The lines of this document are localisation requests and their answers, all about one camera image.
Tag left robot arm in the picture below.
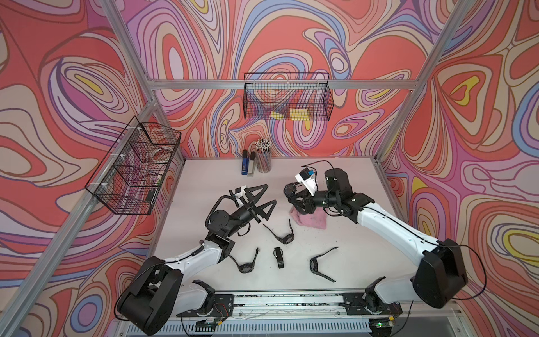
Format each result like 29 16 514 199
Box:
113 184 277 336

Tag back wall wire basket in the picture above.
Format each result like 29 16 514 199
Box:
243 70 334 122

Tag small yellow block in basket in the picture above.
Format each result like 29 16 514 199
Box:
269 111 285 120

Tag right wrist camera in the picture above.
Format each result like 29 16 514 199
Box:
295 167 318 197

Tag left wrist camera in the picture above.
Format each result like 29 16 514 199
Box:
229 185 246 201

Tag blue marker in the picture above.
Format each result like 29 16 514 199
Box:
241 150 250 176

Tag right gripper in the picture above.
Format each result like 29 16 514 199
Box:
288 186 339 214

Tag pink microfibre cloth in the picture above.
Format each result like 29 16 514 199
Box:
290 206 328 230

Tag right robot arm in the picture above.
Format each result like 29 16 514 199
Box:
284 167 468 313

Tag wall wire basket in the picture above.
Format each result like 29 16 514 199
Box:
85 117 182 215
243 70 334 122

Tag pencil cup with pencils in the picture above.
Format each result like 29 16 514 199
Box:
255 138 272 174

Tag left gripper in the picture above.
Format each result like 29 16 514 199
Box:
223 188 276 241

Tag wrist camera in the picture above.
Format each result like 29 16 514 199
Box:
295 167 318 197
229 185 246 201

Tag left wall wire basket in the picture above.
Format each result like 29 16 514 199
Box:
85 117 182 215

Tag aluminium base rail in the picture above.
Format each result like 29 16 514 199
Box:
113 288 447 325

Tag yellow sponge in basket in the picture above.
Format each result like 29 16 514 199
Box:
289 108 310 122

